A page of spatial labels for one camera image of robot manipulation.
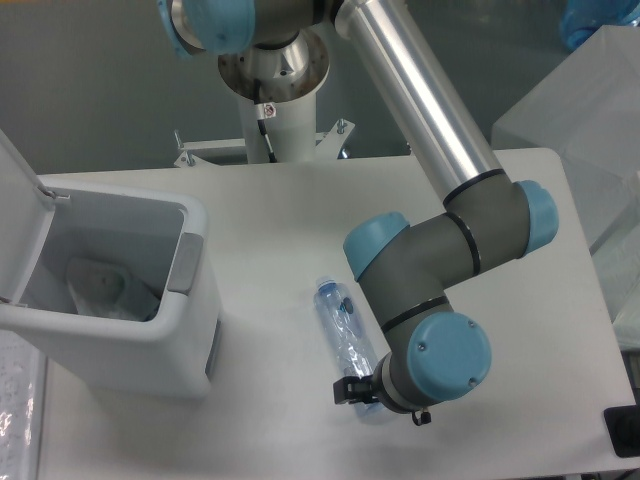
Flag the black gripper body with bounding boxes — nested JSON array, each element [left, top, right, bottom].
[[349, 377, 380, 404]]

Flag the clear plastic water bottle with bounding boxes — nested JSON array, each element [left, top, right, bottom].
[[313, 277, 389, 425]]

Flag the white green wrapper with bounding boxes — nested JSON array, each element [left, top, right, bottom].
[[65, 257, 161, 322]]

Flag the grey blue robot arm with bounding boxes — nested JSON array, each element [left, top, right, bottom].
[[157, 1, 559, 425]]

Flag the white trash can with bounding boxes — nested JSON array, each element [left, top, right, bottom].
[[1, 139, 221, 398]]

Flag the black device at edge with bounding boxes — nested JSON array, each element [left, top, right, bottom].
[[603, 405, 640, 458]]

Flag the paper sheet in sleeve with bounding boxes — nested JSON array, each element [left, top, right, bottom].
[[1, 331, 47, 479]]

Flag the white metal base frame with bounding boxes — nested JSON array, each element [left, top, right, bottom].
[[173, 119, 356, 168]]

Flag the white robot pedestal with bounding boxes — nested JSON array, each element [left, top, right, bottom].
[[237, 93, 316, 164]]

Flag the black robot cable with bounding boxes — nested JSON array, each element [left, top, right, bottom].
[[251, 78, 279, 164]]

